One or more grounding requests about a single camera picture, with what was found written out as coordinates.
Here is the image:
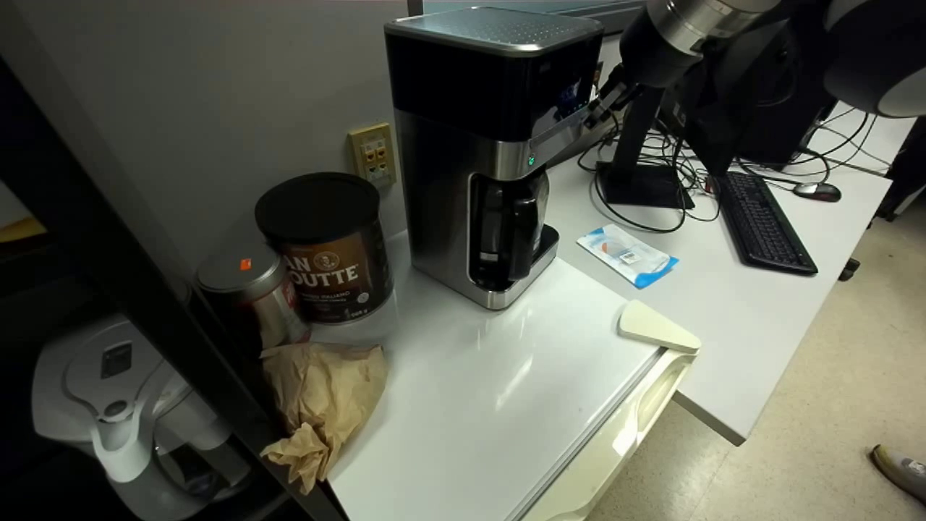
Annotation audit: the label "crumpled brown paper bag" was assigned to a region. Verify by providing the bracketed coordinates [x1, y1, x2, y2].
[260, 342, 389, 495]

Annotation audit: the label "brown coffee can black lid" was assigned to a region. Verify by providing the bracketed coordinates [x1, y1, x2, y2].
[254, 171, 395, 324]

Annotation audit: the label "black computer monitor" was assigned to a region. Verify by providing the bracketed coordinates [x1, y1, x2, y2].
[681, 20, 835, 174]

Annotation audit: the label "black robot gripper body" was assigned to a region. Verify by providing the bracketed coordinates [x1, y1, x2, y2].
[620, 13, 704, 90]

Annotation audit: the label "steel canister with lid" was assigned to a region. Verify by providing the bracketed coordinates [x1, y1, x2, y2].
[196, 242, 311, 352]

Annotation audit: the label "glass coffee carafe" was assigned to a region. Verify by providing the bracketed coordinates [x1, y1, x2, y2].
[468, 174, 551, 288]

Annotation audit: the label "beige wall outlet plate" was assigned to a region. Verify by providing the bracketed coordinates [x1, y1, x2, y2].
[347, 122, 396, 191]

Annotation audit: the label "grey shoe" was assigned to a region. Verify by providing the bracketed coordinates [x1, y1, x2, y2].
[868, 444, 926, 502]

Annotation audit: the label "white mini fridge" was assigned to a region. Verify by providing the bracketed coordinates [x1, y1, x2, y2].
[331, 235, 693, 521]

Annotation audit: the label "black computer keyboard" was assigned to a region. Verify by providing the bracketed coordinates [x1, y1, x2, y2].
[716, 174, 816, 275]

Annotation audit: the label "black computer mouse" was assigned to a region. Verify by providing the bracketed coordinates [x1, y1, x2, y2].
[793, 183, 843, 201]

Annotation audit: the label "black monitor stand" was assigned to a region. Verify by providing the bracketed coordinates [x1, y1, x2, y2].
[596, 90, 693, 207]

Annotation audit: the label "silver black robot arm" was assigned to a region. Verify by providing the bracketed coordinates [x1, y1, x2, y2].
[586, 0, 926, 122]

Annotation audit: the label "blue white wipes packet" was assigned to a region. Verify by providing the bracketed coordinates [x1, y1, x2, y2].
[578, 222, 677, 288]

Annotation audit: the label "black and steel coffeemaker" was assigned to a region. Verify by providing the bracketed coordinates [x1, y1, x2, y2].
[385, 5, 603, 308]

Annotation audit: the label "black monitor cables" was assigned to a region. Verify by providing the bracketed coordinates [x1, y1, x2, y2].
[577, 94, 901, 238]

